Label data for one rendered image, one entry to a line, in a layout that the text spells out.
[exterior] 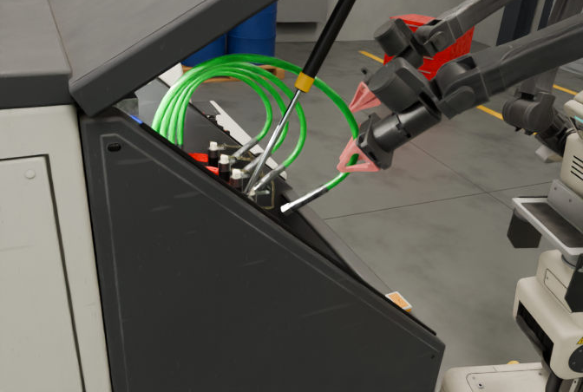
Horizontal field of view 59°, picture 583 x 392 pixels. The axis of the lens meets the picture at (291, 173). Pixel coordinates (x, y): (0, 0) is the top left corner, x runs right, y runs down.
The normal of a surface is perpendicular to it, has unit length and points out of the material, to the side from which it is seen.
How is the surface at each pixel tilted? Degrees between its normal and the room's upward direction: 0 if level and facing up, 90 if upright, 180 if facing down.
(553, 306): 8
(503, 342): 0
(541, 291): 8
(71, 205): 90
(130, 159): 90
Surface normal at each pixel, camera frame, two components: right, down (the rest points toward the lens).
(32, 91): 0.43, 0.42
